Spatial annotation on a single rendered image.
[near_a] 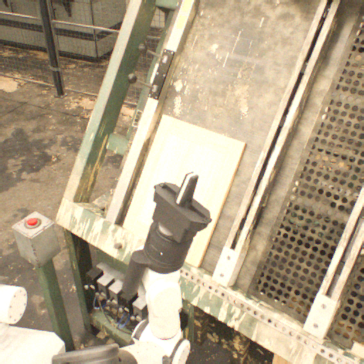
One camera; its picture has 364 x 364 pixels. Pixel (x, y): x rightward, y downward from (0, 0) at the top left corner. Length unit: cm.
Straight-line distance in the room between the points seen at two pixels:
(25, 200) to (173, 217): 281
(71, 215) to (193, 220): 121
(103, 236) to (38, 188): 188
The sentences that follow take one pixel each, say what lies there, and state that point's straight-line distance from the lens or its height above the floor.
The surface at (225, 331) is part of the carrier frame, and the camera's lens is 213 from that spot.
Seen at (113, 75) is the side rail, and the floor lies 137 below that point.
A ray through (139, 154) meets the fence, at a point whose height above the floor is 115.
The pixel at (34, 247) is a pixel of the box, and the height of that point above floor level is 87.
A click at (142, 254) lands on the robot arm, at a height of 147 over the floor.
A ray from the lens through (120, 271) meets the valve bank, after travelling 182.
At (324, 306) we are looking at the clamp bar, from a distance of 142.
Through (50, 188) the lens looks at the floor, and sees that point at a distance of 360.
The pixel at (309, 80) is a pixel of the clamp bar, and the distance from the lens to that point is 150.
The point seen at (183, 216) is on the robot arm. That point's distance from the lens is 76.
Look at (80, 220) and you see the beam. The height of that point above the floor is 87.
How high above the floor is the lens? 208
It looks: 37 degrees down
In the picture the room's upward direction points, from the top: straight up
